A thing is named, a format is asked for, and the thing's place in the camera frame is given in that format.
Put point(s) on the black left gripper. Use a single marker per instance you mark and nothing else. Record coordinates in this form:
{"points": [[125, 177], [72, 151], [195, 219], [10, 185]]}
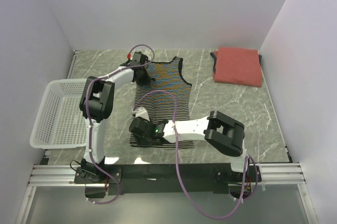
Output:
{"points": [[146, 80]]}

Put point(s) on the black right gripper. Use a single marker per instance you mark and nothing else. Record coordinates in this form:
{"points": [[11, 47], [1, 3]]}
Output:
{"points": [[140, 142]]}

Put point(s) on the black white striped tank top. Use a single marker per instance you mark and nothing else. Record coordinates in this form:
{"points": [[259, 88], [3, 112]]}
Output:
{"points": [[168, 94]]}

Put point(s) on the red printed tank top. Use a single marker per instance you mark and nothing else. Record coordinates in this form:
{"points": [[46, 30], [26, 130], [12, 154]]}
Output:
{"points": [[239, 66]]}

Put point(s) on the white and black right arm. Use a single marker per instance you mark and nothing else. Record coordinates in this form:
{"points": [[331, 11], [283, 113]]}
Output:
{"points": [[219, 130]]}

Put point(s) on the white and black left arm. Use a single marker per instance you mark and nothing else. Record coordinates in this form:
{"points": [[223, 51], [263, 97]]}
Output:
{"points": [[97, 104]]}

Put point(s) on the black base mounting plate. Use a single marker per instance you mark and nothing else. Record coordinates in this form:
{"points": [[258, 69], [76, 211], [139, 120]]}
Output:
{"points": [[162, 178]]}

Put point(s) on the white plastic laundry basket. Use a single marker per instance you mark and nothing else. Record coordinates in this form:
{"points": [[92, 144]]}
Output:
{"points": [[59, 123]]}

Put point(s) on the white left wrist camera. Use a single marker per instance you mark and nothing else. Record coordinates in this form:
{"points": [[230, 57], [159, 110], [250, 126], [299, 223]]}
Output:
{"points": [[138, 58]]}

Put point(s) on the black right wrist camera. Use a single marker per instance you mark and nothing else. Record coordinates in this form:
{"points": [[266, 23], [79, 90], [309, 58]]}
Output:
{"points": [[141, 112]]}

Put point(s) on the aluminium rail frame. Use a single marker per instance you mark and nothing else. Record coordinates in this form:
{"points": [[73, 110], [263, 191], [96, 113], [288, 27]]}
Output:
{"points": [[63, 176]]}

